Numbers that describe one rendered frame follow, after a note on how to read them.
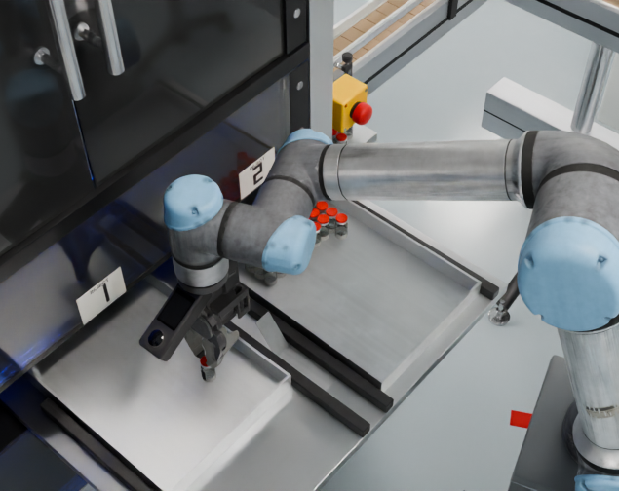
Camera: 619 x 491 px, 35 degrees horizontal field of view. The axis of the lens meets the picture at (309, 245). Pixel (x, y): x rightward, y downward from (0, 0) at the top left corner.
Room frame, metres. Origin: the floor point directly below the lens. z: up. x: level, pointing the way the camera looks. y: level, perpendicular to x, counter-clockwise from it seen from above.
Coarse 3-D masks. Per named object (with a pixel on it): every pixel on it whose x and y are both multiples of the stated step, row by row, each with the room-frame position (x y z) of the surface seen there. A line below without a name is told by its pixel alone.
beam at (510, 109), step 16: (496, 96) 1.89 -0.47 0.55; (512, 96) 1.89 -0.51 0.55; (528, 96) 1.89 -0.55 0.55; (496, 112) 1.88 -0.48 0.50; (512, 112) 1.86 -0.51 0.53; (528, 112) 1.83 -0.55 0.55; (544, 112) 1.83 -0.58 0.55; (560, 112) 1.83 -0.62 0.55; (496, 128) 1.88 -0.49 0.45; (512, 128) 1.85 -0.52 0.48; (528, 128) 1.82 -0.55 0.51; (544, 128) 1.79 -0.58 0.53; (560, 128) 1.77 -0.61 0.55; (592, 128) 1.77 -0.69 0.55
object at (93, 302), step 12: (108, 276) 0.92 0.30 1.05; (120, 276) 0.94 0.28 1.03; (96, 288) 0.90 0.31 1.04; (108, 288) 0.92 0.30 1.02; (120, 288) 0.93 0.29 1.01; (84, 300) 0.89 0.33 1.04; (96, 300) 0.90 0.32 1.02; (84, 312) 0.88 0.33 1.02; (96, 312) 0.89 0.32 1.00; (84, 324) 0.88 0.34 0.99
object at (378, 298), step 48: (336, 240) 1.13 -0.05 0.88; (384, 240) 1.13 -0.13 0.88; (288, 288) 1.03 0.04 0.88; (336, 288) 1.02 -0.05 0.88; (384, 288) 1.02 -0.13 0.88; (432, 288) 1.02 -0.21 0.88; (480, 288) 1.01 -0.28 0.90; (336, 336) 0.93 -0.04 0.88; (384, 336) 0.93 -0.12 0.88; (432, 336) 0.91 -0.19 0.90; (384, 384) 0.82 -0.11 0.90
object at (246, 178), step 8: (272, 152) 1.19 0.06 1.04; (256, 160) 1.16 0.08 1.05; (264, 160) 1.17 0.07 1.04; (272, 160) 1.19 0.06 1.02; (248, 168) 1.15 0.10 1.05; (264, 168) 1.17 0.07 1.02; (240, 176) 1.13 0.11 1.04; (248, 176) 1.14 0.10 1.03; (256, 176) 1.16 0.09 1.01; (264, 176) 1.17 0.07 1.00; (240, 184) 1.13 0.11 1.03; (248, 184) 1.14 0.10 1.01; (256, 184) 1.16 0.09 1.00; (240, 192) 1.13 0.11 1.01; (248, 192) 1.14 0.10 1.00
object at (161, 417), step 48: (144, 288) 1.03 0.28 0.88; (96, 336) 0.93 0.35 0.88; (48, 384) 0.84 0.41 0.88; (96, 384) 0.84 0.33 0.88; (144, 384) 0.84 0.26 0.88; (192, 384) 0.84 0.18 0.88; (240, 384) 0.84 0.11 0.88; (288, 384) 0.83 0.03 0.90; (96, 432) 0.74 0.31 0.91; (144, 432) 0.76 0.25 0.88; (192, 432) 0.76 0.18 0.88; (240, 432) 0.75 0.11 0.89; (144, 480) 0.67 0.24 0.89; (192, 480) 0.67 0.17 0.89
